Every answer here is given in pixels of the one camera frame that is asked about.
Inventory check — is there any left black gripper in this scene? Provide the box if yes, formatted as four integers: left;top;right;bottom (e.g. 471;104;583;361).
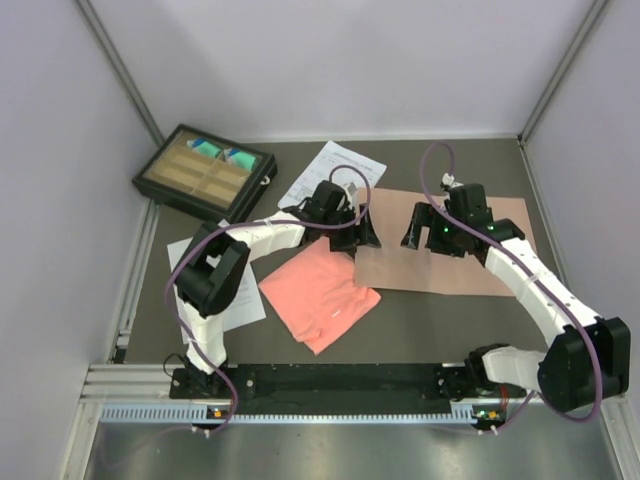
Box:
322;203;380;252

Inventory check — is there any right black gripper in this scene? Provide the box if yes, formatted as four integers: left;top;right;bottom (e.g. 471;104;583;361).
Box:
402;202;467;258

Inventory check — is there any beige paper folder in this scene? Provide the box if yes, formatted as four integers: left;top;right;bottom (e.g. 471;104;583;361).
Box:
354;188;513;297

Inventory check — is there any white text document sheet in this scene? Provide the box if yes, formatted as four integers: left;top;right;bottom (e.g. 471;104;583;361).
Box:
167;238;266;332

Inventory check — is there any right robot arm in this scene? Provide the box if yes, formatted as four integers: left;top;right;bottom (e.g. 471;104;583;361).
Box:
401;174;631;414

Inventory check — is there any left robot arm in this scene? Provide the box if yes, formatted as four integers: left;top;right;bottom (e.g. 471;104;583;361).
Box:
166;180;380;397

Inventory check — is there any pink folded cloth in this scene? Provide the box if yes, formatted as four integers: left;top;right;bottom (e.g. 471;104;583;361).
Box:
259;238;381;355

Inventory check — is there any white table form sheet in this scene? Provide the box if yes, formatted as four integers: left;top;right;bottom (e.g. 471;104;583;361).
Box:
278;141;387;209

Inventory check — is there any right teal roll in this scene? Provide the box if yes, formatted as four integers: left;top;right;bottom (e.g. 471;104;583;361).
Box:
224;148;258;171

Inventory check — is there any teal roll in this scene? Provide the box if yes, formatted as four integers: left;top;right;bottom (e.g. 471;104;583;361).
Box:
187;138;223;158
224;148;258;171

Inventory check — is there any black compartment box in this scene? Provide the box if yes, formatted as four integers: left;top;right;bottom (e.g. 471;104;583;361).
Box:
132;124;278;223

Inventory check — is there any left teal roll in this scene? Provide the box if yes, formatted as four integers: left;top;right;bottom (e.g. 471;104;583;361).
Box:
187;138;223;158

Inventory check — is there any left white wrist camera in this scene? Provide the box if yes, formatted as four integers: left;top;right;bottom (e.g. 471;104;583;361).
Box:
338;182;359;210

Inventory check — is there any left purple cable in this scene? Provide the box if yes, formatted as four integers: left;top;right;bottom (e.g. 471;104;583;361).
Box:
165;164;372;446

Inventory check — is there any purple cable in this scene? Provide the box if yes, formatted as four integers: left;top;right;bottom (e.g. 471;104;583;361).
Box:
420;142;605;434
165;164;372;446

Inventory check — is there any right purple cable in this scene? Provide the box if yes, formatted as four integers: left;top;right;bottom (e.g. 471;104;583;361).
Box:
420;142;605;434

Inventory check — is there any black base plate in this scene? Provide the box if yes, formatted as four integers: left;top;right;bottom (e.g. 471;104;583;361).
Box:
169;362;526;416

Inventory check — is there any right aluminium frame post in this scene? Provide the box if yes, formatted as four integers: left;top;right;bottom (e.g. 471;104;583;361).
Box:
517;0;611;148

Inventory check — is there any aluminium frame post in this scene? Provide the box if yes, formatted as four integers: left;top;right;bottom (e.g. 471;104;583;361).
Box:
72;0;165;146
517;0;611;148

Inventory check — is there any grey slotted cable duct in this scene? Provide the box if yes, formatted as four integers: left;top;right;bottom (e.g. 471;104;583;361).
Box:
100;404;478;425

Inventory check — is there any left aluminium frame post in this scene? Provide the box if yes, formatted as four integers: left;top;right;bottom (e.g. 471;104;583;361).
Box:
72;0;165;146

